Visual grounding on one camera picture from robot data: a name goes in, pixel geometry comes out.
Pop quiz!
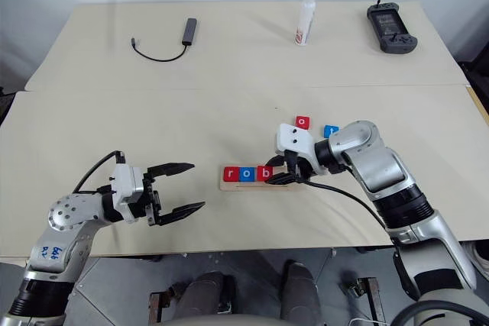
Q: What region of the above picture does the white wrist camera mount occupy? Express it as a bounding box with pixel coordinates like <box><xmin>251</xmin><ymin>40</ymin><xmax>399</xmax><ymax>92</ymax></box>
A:
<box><xmin>109</xmin><ymin>163</ymin><xmax>146</xmax><ymax>224</ymax></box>
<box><xmin>274</xmin><ymin>123</ymin><xmax>329</xmax><ymax>177</ymax></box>

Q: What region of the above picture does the black object beside table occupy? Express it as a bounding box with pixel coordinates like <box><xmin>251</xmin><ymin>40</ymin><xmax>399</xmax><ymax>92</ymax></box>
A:
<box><xmin>456</xmin><ymin>40</ymin><xmax>489</xmax><ymax>91</ymax></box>

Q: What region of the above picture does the dark rounded shape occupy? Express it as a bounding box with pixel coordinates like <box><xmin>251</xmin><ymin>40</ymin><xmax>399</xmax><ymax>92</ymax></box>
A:
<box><xmin>280</xmin><ymin>260</ymin><xmax>322</xmax><ymax>321</ymax></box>
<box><xmin>178</xmin><ymin>270</ymin><xmax>237</xmax><ymax>324</ymax></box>

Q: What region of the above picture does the white plastic bottle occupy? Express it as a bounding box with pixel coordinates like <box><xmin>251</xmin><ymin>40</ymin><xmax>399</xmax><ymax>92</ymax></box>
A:
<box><xmin>293</xmin><ymin>0</ymin><xmax>319</xmax><ymax>47</ymax></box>

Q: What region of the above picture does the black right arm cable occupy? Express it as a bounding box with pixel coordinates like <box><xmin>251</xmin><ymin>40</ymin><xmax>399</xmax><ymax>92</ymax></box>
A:
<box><xmin>286</xmin><ymin>150</ymin><xmax>402</xmax><ymax>250</ymax></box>

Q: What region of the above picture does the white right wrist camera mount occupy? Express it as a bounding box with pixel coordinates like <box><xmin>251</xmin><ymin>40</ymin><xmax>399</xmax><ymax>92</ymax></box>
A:
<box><xmin>274</xmin><ymin>123</ymin><xmax>329</xmax><ymax>177</ymax></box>

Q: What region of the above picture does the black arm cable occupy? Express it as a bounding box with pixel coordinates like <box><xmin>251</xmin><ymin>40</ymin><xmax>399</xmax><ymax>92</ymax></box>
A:
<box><xmin>72</xmin><ymin>150</ymin><xmax>127</xmax><ymax>194</ymax></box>
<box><xmin>286</xmin><ymin>150</ymin><xmax>402</xmax><ymax>250</ymax></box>

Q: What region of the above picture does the dark object beside table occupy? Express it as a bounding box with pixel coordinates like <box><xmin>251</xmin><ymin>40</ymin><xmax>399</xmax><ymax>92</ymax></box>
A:
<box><xmin>0</xmin><ymin>86</ymin><xmax>16</xmax><ymax>123</ymax></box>

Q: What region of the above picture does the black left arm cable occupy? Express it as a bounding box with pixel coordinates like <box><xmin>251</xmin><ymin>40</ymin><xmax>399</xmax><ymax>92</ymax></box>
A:
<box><xmin>72</xmin><ymin>150</ymin><xmax>127</xmax><ymax>194</ymax></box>

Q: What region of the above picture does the black handheld controller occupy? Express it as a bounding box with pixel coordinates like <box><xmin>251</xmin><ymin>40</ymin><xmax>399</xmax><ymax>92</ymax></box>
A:
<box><xmin>366</xmin><ymin>0</ymin><xmax>418</xmax><ymax>54</ymax></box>

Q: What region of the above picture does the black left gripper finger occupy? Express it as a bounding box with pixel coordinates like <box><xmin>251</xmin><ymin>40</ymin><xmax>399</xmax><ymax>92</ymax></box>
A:
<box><xmin>147</xmin><ymin>162</ymin><xmax>196</xmax><ymax>182</ymax></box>
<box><xmin>155</xmin><ymin>200</ymin><xmax>208</xmax><ymax>227</ymax></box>

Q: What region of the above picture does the grey USB hub with cable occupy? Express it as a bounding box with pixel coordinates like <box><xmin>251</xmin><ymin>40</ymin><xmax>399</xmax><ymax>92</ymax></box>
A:
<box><xmin>131</xmin><ymin>18</ymin><xmax>200</xmax><ymax>63</ymax></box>

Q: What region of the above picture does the red letter b block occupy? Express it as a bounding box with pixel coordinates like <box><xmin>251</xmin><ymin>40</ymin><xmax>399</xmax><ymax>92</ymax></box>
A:
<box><xmin>255</xmin><ymin>166</ymin><xmax>275</xmax><ymax>182</ymax></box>

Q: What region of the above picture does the rusty metal bracket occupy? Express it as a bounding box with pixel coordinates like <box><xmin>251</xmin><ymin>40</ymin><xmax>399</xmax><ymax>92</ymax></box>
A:
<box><xmin>345</xmin><ymin>276</ymin><xmax>387</xmax><ymax>324</ymax></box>
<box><xmin>148</xmin><ymin>282</ymin><xmax>185</xmax><ymax>324</ymax></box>

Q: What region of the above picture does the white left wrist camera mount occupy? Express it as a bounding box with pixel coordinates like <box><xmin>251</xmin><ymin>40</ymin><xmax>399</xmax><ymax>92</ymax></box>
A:
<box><xmin>109</xmin><ymin>163</ymin><xmax>146</xmax><ymax>224</ymax></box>

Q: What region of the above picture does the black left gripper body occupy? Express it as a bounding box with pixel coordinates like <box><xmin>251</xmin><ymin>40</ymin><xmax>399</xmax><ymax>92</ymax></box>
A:
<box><xmin>128</xmin><ymin>173</ymin><xmax>164</xmax><ymax>228</ymax></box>

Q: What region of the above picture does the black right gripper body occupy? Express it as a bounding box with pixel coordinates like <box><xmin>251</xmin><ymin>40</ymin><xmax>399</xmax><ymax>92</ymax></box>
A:
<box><xmin>284</xmin><ymin>152</ymin><xmax>319</xmax><ymax>186</ymax></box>

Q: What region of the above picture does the wooden letter tray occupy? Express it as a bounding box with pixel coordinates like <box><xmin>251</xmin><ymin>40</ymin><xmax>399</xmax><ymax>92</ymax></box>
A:
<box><xmin>219</xmin><ymin>161</ymin><xmax>307</xmax><ymax>192</ymax></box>

